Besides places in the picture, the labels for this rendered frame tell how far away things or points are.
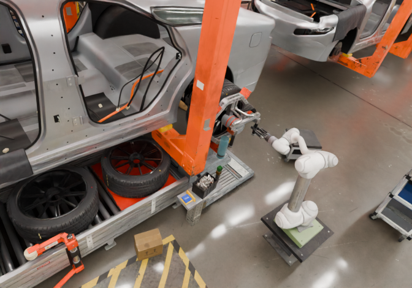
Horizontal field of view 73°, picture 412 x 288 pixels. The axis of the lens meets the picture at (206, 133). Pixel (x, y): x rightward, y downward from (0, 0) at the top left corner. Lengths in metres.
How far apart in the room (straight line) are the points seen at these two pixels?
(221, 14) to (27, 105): 1.95
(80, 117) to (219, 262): 1.74
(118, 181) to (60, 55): 1.18
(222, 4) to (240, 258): 2.18
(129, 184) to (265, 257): 1.46
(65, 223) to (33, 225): 0.21
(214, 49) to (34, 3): 1.08
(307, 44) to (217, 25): 3.26
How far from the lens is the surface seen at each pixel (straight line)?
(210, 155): 3.29
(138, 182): 2.61
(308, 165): 2.16
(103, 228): 2.53
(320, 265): 3.18
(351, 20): 5.23
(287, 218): 2.53
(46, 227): 2.46
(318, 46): 5.02
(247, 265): 2.88
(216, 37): 1.87
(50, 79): 2.06
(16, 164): 2.34
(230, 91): 2.72
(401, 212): 3.92
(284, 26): 5.04
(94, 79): 3.15
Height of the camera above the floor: 2.50
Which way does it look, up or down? 39 degrees down
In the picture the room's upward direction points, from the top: 11 degrees clockwise
